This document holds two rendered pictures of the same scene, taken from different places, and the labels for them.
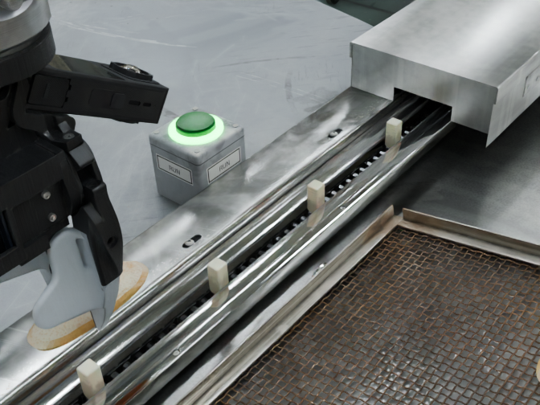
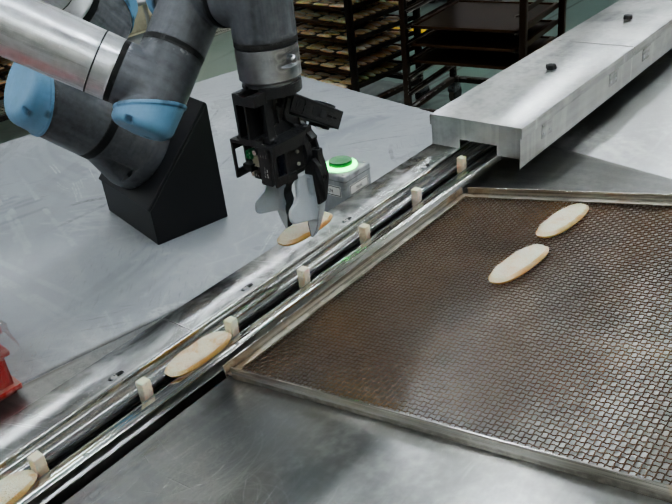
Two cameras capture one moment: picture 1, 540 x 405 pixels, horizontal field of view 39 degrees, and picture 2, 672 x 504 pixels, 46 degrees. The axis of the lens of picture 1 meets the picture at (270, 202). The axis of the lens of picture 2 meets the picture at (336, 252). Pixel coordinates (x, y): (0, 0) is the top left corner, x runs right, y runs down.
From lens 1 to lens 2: 58 cm
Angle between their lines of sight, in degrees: 9
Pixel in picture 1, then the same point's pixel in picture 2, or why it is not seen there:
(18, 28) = (293, 71)
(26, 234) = (289, 170)
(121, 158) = not seen: hidden behind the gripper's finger
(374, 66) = (446, 127)
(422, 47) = (475, 113)
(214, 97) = not seen: hidden behind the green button
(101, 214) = (320, 162)
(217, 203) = (358, 203)
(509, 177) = (536, 185)
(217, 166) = (355, 185)
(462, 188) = not seen: hidden behind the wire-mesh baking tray
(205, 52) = (331, 138)
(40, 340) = (285, 240)
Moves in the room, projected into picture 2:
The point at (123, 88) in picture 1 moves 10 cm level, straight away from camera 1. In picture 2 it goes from (325, 108) to (308, 86)
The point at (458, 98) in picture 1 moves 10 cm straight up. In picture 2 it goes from (499, 139) to (499, 82)
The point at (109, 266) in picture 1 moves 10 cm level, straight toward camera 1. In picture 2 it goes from (321, 193) to (348, 226)
